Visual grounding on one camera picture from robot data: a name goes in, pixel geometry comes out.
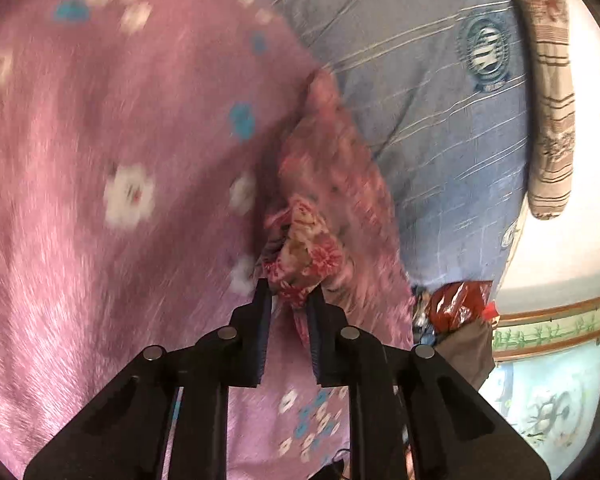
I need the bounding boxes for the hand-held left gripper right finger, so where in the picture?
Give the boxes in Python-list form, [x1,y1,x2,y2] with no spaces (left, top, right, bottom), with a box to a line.
[306,287,551,480]

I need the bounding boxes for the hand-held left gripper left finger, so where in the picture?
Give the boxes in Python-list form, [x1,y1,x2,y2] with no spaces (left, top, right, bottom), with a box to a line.
[24,277,273,480]

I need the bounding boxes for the pink floral cloth garment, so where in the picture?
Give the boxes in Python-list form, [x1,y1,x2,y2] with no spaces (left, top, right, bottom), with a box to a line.
[260,67,416,351]

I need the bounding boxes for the red plastic bag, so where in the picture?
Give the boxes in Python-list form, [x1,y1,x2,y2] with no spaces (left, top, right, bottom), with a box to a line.
[422,281,501,333]

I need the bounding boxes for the brown cloth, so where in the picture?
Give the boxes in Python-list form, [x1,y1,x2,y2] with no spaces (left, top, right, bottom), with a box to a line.
[432,319,496,391]

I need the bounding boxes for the blue plaid pillow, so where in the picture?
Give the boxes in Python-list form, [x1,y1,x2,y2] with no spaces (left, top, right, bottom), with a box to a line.
[240,0,531,291]

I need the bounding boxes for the painted wooden headboard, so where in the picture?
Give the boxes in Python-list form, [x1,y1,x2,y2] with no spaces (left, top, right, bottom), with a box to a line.
[480,292,600,461]

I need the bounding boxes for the pink fleece blanket white flowers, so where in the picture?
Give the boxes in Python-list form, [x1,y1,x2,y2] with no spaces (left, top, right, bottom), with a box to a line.
[0,0,416,480]

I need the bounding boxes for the brown striped floral pillow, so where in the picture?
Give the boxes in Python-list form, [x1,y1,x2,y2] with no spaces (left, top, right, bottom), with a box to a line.
[497,0,577,221]

